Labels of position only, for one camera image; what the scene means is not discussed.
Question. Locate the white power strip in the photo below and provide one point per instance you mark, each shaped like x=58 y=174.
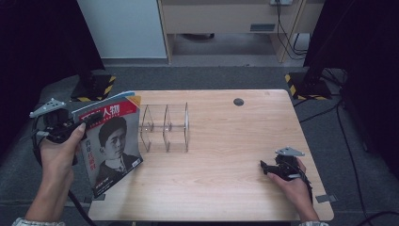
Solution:
x=281 y=2

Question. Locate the light wooden cabinet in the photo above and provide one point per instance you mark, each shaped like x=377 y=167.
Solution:
x=219 y=19

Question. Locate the grey tape strip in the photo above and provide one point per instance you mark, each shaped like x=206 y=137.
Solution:
x=326 y=198
x=98 y=197

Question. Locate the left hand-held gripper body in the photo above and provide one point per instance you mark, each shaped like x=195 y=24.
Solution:
x=55 y=124

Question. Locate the magazine with portrait cover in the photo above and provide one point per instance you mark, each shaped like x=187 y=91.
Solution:
x=113 y=144

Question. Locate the white panel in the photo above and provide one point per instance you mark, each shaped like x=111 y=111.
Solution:
x=122 y=28

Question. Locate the striped black stand base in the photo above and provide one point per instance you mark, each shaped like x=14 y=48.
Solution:
x=94 y=89
x=309 y=89

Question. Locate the person's left hand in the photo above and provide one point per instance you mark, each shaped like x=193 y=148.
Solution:
x=58 y=157

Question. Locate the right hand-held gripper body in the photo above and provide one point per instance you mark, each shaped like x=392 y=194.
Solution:
x=287 y=166

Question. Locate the person's right hand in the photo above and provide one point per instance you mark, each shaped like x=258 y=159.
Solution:
x=293 y=190

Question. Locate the clear acrylic divider rack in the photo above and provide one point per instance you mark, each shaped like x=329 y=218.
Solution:
x=166 y=128

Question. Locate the dark round table grommet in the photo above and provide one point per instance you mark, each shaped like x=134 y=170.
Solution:
x=238 y=102

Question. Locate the black curtain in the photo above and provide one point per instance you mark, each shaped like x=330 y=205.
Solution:
x=363 y=62
x=40 y=56

